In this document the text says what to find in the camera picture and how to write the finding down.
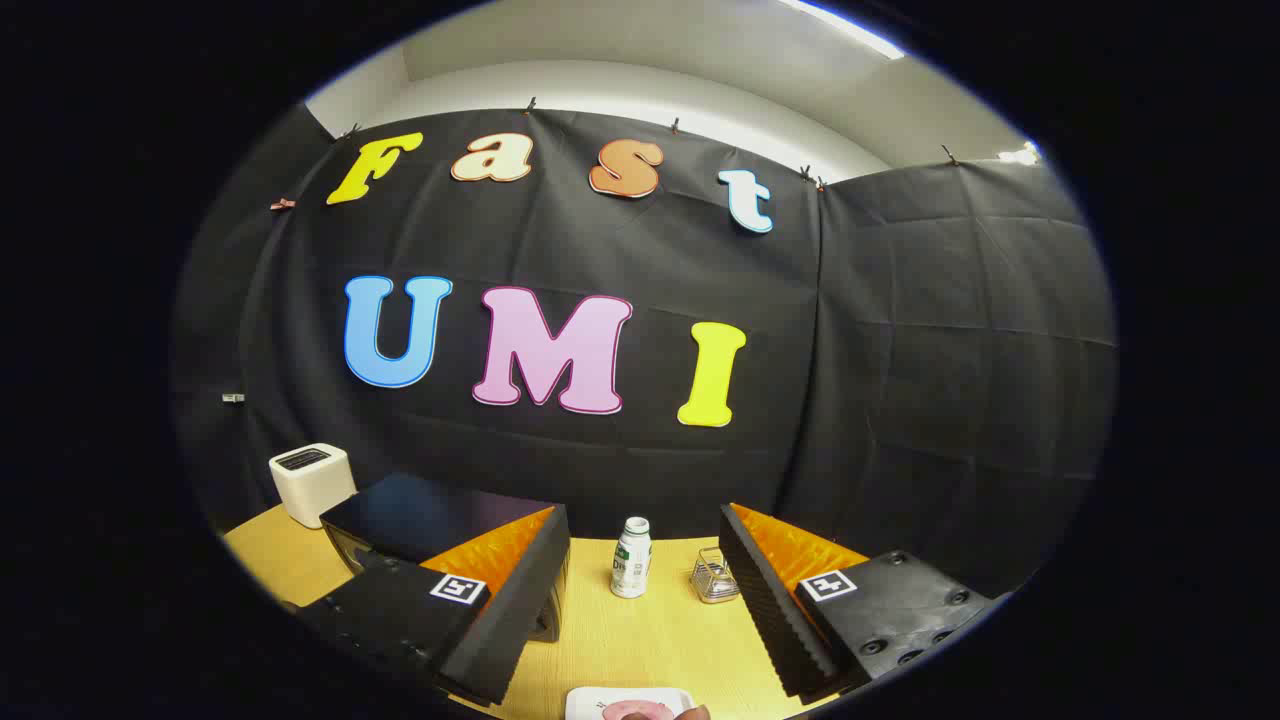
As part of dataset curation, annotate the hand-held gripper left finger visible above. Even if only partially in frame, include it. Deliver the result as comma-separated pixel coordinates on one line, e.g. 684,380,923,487
290,505,571,706

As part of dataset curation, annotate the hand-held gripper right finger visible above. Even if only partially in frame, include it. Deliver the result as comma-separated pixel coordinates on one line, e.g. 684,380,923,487
720,503,1001,701

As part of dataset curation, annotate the black toaster oven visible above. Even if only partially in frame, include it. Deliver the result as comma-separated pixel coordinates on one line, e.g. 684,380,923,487
320,473,571,643

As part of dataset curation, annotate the white square plate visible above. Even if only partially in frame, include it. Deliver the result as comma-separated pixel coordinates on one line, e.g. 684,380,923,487
565,687,696,720

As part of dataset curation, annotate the white pop-up toaster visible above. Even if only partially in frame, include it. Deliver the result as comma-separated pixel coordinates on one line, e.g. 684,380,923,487
269,443,357,529

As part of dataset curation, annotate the white bottle with green label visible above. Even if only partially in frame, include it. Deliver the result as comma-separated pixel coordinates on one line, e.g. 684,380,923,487
611,517,653,599

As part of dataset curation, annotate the black backdrop cloth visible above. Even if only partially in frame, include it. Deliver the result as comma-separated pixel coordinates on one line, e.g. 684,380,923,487
175,100,1116,601

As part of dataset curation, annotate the small wire basket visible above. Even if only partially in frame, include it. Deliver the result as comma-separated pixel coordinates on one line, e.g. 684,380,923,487
690,547,741,604

